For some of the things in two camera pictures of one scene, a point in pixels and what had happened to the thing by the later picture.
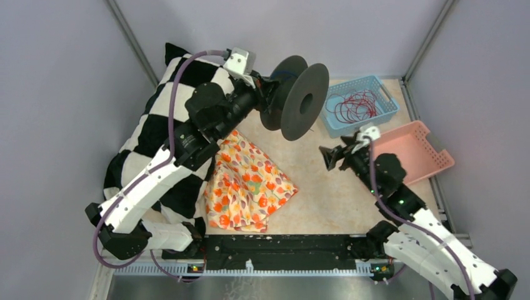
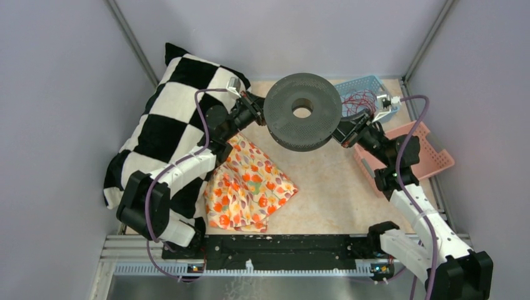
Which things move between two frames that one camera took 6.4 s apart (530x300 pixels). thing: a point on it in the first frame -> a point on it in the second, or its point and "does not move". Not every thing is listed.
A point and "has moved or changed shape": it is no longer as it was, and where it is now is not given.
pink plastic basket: [416, 147] does not move
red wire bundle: [356, 105] does not move
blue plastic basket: [350, 104] does not move
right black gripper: [332, 155] -> [350, 130]
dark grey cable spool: [299, 99] has moved or changed shape
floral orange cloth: [245, 187] does not move
